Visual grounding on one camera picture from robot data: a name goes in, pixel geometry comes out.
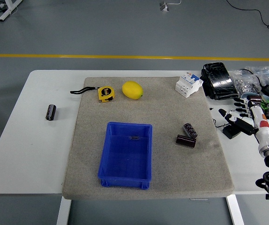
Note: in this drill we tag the clear plastic bag of parts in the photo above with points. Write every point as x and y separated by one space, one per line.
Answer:
268 75

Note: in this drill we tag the white table leg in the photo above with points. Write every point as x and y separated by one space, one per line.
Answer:
63 211
235 211

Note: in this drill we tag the black wrapped pack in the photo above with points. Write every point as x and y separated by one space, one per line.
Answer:
218 80

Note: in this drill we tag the dark cylindrical battery grey stripe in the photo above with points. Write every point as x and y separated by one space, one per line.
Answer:
51 112

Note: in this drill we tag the white desk frame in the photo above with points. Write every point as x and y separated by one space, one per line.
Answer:
8 5

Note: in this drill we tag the yellow tape measure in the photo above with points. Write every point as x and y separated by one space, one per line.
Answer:
106 93

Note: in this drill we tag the grey-brown mat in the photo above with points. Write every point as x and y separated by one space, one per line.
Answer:
171 112

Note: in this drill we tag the large brown capacitor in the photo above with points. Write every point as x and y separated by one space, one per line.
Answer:
254 97

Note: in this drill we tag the yellow floor tape line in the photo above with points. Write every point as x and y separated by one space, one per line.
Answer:
125 56

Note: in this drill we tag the dark brown cylindrical battery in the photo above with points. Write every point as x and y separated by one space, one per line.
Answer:
186 140

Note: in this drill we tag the small black block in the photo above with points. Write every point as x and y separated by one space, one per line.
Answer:
229 133

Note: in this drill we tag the green terminal plugs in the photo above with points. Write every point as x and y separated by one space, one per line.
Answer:
265 104

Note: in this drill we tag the dark cylindrical battery white print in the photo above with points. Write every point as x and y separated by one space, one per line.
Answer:
190 130

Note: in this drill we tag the blue plastic box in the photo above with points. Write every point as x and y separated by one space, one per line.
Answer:
125 159

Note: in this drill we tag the white circuit breaker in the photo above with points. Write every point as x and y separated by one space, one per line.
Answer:
187 85

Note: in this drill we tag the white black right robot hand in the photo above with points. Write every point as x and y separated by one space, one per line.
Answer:
263 131

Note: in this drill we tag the yellow lemon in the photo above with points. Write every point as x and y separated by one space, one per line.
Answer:
132 90

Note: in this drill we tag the clear bag of nuts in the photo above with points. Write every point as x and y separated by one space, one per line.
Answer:
242 84

